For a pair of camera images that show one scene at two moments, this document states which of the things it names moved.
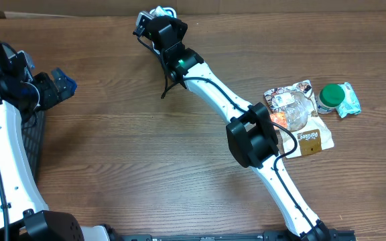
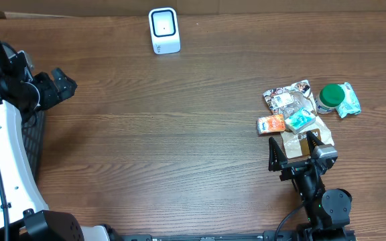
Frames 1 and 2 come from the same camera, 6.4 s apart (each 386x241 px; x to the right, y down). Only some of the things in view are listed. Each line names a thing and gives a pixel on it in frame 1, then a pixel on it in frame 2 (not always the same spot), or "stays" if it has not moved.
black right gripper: [180, 25] -> [279, 163]
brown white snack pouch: [297, 102] stays
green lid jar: [330, 96] stays
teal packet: [350, 104] stays
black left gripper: [45, 82] stays
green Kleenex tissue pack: [159, 11] -> [299, 120]
